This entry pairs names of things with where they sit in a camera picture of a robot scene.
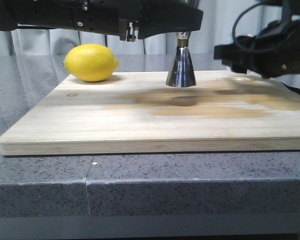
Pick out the grey pleated curtain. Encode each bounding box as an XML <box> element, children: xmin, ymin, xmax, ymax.
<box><xmin>0</xmin><ymin>0</ymin><xmax>256</xmax><ymax>56</ymax></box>

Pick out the steel double-cone jigger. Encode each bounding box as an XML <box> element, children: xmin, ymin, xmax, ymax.
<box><xmin>166</xmin><ymin>31</ymin><xmax>196</xmax><ymax>88</ymax></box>

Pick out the yellow lemon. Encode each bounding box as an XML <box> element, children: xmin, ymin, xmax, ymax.
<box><xmin>63</xmin><ymin>44</ymin><xmax>119</xmax><ymax>82</ymax></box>

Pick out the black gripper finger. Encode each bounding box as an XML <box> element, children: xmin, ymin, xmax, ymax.
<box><xmin>137</xmin><ymin>0</ymin><xmax>204</xmax><ymax>40</ymax></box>

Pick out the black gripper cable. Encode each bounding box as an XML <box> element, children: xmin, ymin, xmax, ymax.
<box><xmin>231</xmin><ymin>0</ymin><xmax>286</xmax><ymax>54</ymax></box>

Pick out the light wooden cutting board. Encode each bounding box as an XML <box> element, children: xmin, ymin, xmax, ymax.
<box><xmin>0</xmin><ymin>70</ymin><xmax>300</xmax><ymax>156</ymax></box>

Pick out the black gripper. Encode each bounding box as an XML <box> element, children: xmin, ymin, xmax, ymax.
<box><xmin>213</xmin><ymin>20</ymin><xmax>300</xmax><ymax>78</ymax></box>
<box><xmin>0</xmin><ymin>0</ymin><xmax>140</xmax><ymax>41</ymax></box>

